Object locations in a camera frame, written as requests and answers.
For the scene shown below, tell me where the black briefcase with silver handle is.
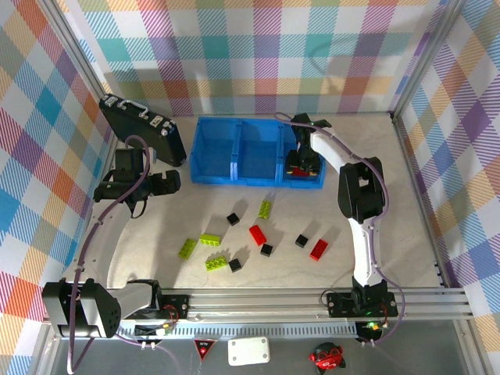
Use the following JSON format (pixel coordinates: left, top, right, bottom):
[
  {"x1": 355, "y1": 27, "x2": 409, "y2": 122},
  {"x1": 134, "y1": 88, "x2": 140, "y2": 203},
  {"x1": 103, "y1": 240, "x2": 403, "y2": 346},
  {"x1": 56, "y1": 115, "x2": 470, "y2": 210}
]
[{"x1": 98, "y1": 95, "x2": 188, "y2": 168}]

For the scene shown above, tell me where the aluminium frame post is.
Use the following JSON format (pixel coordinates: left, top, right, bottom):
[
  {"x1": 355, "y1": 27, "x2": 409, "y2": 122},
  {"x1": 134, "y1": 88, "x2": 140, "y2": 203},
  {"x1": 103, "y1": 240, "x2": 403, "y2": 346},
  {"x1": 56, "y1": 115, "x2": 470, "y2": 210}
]
[
  {"x1": 38, "y1": 0, "x2": 118, "y2": 134},
  {"x1": 390, "y1": 0, "x2": 470, "y2": 118}
]

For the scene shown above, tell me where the aluminium side rail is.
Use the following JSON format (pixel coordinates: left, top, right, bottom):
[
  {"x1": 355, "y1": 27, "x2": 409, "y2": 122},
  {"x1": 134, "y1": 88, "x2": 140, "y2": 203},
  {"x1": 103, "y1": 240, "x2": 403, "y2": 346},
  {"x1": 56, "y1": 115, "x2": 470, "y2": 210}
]
[
  {"x1": 390, "y1": 112, "x2": 450, "y2": 292},
  {"x1": 64, "y1": 124, "x2": 120, "y2": 294}
]

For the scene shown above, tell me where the small controller board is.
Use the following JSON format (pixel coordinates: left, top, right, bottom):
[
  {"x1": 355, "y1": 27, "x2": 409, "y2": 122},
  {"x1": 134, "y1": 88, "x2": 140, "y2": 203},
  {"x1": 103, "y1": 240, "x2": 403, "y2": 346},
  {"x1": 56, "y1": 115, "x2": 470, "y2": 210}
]
[
  {"x1": 357, "y1": 320, "x2": 386, "y2": 341},
  {"x1": 134, "y1": 322, "x2": 175, "y2": 338}
]

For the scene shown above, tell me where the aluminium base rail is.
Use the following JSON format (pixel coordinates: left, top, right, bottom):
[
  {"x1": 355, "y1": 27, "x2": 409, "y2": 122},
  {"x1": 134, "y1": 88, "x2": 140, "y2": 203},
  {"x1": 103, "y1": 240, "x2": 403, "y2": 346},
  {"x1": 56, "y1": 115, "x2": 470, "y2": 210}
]
[{"x1": 42, "y1": 287, "x2": 473, "y2": 324}]

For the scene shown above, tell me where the white plate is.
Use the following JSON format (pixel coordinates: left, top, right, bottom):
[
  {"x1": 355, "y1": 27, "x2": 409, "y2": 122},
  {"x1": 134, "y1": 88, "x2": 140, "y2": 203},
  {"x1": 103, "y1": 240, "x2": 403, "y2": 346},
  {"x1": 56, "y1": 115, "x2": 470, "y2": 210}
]
[{"x1": 227, "y1": 336, "x2": 271, "y2": 367}]

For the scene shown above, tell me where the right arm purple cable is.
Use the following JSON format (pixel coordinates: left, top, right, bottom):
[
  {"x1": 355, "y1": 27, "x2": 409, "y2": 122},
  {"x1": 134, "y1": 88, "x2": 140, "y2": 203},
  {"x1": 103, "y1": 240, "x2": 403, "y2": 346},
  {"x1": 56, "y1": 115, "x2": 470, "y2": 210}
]
[{"x1": 274, "y1": 112, "x2": 406, "y2": 347}]

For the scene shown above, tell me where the grey slotted cable duct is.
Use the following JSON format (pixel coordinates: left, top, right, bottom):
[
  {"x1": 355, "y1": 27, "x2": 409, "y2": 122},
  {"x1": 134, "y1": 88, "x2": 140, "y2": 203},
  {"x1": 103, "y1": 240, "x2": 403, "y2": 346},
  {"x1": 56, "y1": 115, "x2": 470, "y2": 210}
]
[{"x1": 116, "y1": 326, "x2": 359, "y2": 340}]

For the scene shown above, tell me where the thin purple cable lead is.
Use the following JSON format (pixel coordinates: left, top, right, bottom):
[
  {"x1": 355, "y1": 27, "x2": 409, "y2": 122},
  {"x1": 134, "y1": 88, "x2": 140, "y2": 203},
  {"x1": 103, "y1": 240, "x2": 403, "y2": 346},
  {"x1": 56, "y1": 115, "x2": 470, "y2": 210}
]
[{"x1": 154, "y1": 343, "x2": 184, "y2": 375}]

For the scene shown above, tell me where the red triangular button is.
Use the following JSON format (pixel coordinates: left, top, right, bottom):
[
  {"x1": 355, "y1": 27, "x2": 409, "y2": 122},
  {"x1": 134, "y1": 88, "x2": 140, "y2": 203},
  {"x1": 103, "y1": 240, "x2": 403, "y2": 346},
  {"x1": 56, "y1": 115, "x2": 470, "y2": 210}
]
[{"x1": 193, "y1": 338, "x2": 216, "y2": 363}]

